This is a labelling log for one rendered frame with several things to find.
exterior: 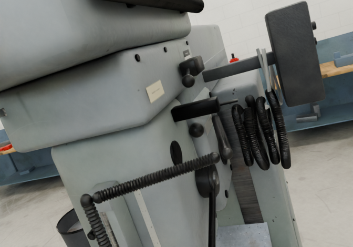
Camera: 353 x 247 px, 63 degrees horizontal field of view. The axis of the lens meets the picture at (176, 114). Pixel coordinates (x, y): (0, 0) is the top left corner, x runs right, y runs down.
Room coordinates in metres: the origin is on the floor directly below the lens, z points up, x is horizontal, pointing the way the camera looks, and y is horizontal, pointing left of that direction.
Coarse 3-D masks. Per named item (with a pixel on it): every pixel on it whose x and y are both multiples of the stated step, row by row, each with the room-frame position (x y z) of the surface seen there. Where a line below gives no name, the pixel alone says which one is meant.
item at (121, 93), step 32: (96, 64) 0.37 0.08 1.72; (128, 64) 0.36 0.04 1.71; (160, 64) 0.45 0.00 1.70; (0, 96) 0.43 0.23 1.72; (32, 96) 0.41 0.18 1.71; (64, 96) 0.39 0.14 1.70; (96, 96) 0.37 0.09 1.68; (128, 96) 0.36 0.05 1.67; (160, 96) 0.41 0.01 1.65; (32, 128) 0.41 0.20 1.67; (64, 128) 0.40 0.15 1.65; (96, 128) 0.38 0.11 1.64; (128, 128) 0.38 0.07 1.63
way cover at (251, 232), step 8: (248, 224) 0.82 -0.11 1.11; (256, 224) 0.81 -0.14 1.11; (264, 224) 0.80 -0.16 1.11; (224, 232) 0.84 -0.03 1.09; (232, 232) 0.83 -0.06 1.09; (240, 232) 0.82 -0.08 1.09; (248, 232) 0.81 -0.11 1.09; (256, 232) 0.80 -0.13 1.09; (264, 232) 0.79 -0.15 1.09; (216, 240) 0.84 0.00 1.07; (224, 240) 0.83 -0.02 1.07; (232, 240) 0.82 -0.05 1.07; (240, 240) 0.81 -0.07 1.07; (248, 240) 0.80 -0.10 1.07; (256, 240) 0.79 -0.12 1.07; (264, 240) 0.79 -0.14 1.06
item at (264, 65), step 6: (258, 48) 0.67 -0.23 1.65; (264, 48) 0.64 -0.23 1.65; (258, 54) 0.67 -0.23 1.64; (264, 54) 0.64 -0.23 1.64; (264, 60) 0.64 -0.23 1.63; (264, 66) 0.65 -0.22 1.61; (270, 66) 0.74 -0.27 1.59; (264, 72) 0.68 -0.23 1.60; (270, 72) 0.74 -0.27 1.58; (276, 78) 0.73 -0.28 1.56; (270, 84) 0.65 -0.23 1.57; (276, 84) 0.73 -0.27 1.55; (270, 90) 0.66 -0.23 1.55; (282, 102) 0.71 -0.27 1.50; (270, 108) 0.68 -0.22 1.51
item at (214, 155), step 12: (204, 156) 0.31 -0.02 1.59; (216, 156) 0.31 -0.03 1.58; (168, 168) 0.31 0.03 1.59; (180, 168) 0.31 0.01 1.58; (192, 168) 0.31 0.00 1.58; (132, 180) 0.31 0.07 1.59; (144, 180) 0.30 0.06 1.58; (156, 180) 0.30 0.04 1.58; (96, 192) 0.30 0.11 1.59; (108, 192) 0.30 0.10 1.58; (120, 192) 0.30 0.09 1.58
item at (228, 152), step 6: (216, 120) 0.44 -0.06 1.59; (216, 126) 0.41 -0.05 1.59; (222, 126) 0.41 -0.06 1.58; (216, 132) 0.38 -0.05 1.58; (222, 132) 0.37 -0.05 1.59; (222, 138) 0.35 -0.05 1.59; (222, 144) 0.33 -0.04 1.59; (228, 144) 0.33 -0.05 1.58; (222, 150) 0.31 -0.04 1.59; (228, 150) 0.31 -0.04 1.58; (222, 156) 0.31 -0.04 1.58; (228, 156) 0.31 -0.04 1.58
